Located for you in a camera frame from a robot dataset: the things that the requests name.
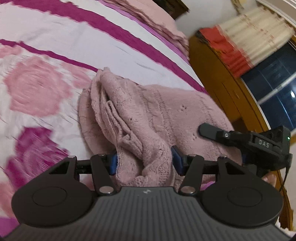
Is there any dark wooden headboard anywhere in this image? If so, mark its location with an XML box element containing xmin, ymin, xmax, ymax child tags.
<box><xmin>153</xmin><ymin>0</ymin><xmax>190</xmax><ymax>20</ymax></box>

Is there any floral striped bed sheet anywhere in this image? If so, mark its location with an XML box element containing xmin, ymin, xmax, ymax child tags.
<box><xmin>1</xmin><ymin>1</ymin><xmax>204</xmax><ymax>236</ymax></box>

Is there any dark window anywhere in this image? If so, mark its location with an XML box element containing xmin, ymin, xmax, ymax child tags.
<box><xmin>241</xmin><ymin>41</ymin><xmax>295</xmax><ymax>132</ymax></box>

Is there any orange curtain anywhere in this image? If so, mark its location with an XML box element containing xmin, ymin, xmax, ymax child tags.
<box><xmin>196</xmin><ymin>25</ymin><xmax>254</xmax><ymax>78</ymax></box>

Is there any cream curtain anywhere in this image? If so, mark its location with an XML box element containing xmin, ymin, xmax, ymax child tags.
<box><xmin>218</xmin><ymin>6</ymin><xmax>295</xmax><ymax>66</ymax></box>

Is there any pink knit blanket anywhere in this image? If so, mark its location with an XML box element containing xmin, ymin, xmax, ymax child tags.
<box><xmin>107</xmin><ymin>0</ymin><xmax>189</xmax><ymax>60</ymax></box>

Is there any pink knit sweater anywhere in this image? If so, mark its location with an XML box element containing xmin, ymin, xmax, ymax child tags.
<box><xmin>79</xmin><ymin>68</ymin><xmax>242</xmax><ymax>189</ymax></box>

